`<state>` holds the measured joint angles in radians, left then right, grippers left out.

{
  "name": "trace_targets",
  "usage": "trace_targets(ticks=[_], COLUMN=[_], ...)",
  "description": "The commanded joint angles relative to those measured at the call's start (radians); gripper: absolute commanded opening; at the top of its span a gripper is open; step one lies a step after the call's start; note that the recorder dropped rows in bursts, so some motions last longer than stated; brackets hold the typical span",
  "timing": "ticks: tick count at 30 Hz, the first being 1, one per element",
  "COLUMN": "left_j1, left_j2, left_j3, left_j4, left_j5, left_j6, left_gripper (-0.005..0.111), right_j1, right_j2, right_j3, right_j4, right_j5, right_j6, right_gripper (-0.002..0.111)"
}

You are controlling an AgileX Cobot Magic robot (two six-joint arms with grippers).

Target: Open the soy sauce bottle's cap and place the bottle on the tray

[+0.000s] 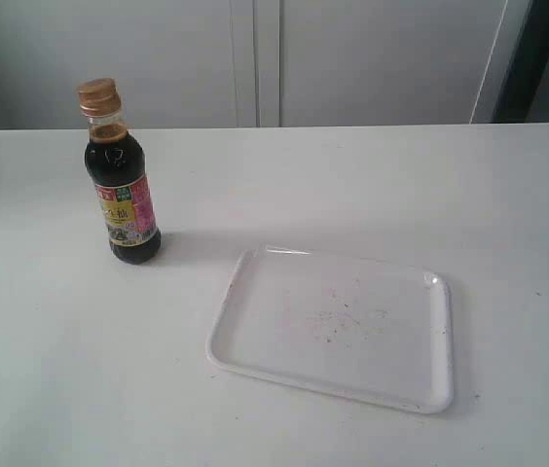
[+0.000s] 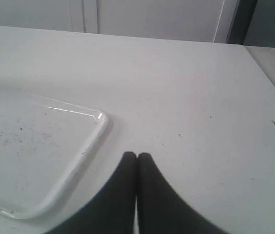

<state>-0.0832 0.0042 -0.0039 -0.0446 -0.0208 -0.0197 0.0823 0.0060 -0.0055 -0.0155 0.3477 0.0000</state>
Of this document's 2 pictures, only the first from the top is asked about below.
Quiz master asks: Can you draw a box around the white plastic tray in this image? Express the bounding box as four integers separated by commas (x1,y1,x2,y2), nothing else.
206,246,454,414

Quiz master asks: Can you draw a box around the white cabinet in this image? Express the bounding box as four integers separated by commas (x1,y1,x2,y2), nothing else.
0,1,530,129

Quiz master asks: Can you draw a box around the dark soy sauce bottle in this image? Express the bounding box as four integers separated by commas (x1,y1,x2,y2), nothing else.
77,78,162,265

